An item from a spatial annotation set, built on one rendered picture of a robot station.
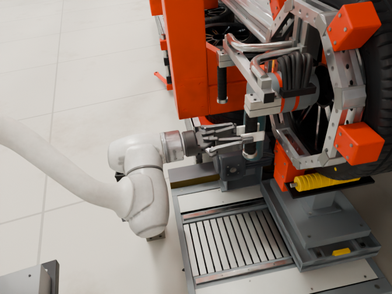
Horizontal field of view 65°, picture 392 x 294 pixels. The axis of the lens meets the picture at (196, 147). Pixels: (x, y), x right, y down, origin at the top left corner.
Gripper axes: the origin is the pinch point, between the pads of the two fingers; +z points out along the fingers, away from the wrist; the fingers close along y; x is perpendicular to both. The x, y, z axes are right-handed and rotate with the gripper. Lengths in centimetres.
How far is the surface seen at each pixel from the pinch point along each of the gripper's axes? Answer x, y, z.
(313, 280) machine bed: -75, 12, 27
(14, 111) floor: -83, -199, -155
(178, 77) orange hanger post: -8, -60, -14
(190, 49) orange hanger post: 5, -60, -7
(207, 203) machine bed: -75, -41, -8
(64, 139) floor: -83, -139, -101
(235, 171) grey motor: -53, -39, 7
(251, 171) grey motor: -72, -56, 22
